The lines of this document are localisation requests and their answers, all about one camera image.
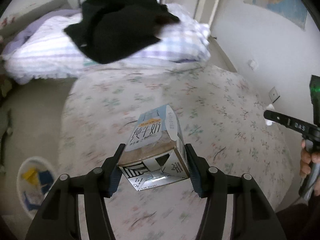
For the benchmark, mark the black garment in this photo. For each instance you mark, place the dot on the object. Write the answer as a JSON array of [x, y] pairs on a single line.
[[117, 27]]

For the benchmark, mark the light blue milk carton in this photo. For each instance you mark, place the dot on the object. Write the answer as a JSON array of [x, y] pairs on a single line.
[[152, 140]]

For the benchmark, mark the person's right hand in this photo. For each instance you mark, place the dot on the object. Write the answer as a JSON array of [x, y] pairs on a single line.
[[306, 160]]

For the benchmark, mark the dark cloth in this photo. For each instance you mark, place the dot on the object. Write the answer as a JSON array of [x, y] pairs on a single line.
[[300, 222]]

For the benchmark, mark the small white tissue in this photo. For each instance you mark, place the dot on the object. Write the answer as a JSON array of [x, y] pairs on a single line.
[[269, 123]]

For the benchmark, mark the purple checked quilt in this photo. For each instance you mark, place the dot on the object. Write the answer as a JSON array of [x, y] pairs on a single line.
[[175, 45]]

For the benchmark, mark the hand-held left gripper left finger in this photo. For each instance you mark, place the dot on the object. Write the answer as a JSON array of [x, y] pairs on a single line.
[[113, 180]]

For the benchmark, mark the wall switch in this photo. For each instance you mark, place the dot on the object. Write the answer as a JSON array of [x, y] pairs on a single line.
[[253, 64]]

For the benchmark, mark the white door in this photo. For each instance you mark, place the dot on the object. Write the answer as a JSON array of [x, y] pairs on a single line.
[[210, 2]]

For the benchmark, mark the wall poster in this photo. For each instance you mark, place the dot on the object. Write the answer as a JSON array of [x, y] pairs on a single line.
[[275, 2]]

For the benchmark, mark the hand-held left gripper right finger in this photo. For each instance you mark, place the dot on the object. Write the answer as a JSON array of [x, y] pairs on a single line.
[[196, 178]]

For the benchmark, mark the wall socket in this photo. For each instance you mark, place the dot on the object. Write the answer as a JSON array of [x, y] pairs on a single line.
[[274, 94]]

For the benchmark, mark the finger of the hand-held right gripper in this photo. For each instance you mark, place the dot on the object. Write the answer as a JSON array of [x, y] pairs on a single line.
[[292, 125]]

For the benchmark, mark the white waste bin blue patches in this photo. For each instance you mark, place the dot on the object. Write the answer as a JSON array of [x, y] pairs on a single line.
[[32, 180]]

